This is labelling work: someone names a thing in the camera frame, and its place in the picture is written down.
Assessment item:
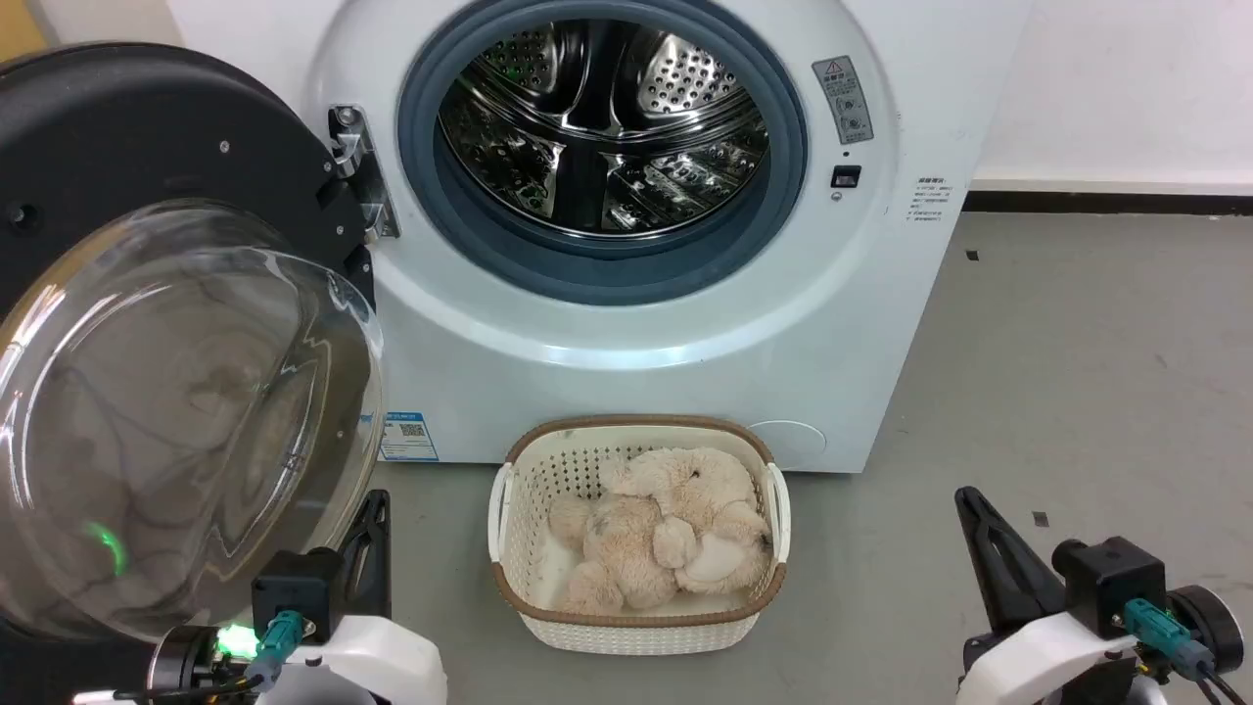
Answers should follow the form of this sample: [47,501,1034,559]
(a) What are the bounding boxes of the white woven laundry basket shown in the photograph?
[487,415,792,656]

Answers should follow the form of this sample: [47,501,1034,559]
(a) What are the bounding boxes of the blue energy label sticker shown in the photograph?
[379,411,440,463]

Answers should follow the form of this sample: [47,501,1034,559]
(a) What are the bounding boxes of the teal right camera cable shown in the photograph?
[1123,597,1253,705]

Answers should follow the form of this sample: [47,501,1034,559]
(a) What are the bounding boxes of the washer door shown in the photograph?
[0,42,387,677]

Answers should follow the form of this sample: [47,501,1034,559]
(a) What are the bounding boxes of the grey warning sticker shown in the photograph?
[812,55,875,146]

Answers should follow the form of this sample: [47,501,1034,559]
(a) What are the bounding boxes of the beige plush toy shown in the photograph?
[547,447,774,615]

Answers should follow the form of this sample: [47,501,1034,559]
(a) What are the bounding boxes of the white front-load washing machine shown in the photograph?
[166,0,1034,475]

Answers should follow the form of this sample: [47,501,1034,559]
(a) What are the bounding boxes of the yellow wooden panel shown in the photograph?
[0,0,48,64]

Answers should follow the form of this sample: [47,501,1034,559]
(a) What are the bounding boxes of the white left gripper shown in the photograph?
[262,489,448,705]

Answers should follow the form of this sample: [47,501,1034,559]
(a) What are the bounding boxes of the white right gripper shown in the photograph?
[954,486,1144,705]

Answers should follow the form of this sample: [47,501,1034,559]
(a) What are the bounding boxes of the stainless steel washer drum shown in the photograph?
[438,18,770,238]

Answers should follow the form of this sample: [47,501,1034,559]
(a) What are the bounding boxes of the black baseboard strip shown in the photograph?
[963,190,1253,216]

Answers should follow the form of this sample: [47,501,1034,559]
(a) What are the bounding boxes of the metal door hinge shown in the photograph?
[328,104,400,242]

